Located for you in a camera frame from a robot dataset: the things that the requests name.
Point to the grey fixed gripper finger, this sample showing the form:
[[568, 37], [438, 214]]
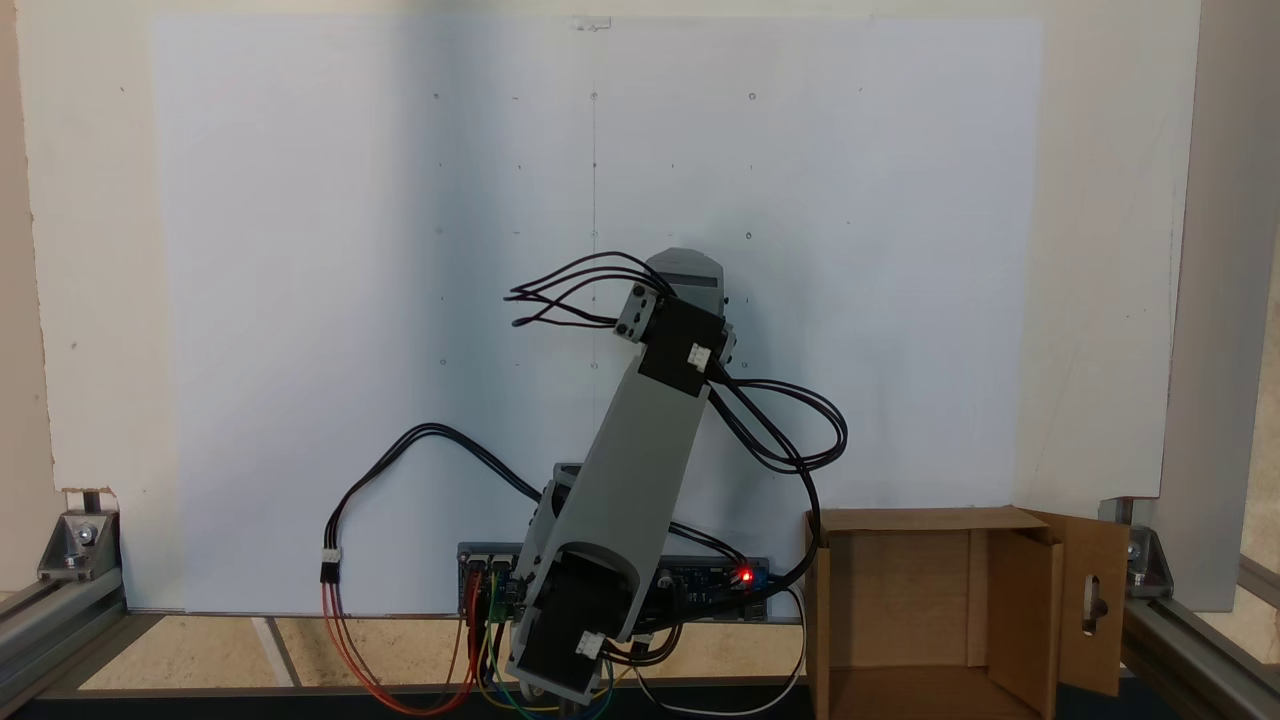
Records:
[[685, 262]]

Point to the white paper sheet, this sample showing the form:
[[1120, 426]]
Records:
[[300, 300]]

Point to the aluminium frame rail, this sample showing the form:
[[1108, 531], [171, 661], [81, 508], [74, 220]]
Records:
[[1200, 660], [50, 630]]

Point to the cardboard box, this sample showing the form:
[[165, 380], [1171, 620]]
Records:
[[900, 600]]

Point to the clear tape piece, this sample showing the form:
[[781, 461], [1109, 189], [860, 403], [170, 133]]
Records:
[[592, 23]]

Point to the small controller circuit board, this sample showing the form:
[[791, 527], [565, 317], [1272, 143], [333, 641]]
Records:
[[480, 585]]

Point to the metal corner bracket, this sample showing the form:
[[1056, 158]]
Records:
[[1150, 565], [80, 545]]

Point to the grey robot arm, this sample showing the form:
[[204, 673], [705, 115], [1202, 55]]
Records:
[[630, 470]]

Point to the blue circuit board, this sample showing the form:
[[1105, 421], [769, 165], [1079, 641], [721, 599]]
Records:
[[700, 580]]

